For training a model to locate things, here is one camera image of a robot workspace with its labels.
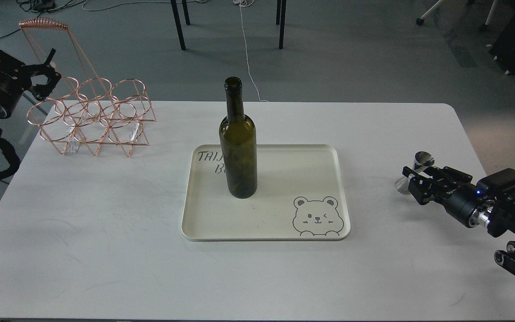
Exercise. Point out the white chair base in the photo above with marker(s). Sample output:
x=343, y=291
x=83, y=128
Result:
x=481, y=11

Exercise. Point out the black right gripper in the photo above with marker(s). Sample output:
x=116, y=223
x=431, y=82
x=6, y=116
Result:
x=488, y=203

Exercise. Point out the copper wire bottle rack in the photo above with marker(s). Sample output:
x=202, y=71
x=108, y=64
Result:
x=92, y=112

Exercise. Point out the cream bear serving tray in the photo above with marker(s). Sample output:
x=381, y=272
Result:
x=300, y=196

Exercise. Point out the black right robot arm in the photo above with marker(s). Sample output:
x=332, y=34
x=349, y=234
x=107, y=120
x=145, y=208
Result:
x=504, y=258

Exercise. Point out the dark green wine bottle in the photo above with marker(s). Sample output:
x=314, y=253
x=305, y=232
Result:
x=237, y=133

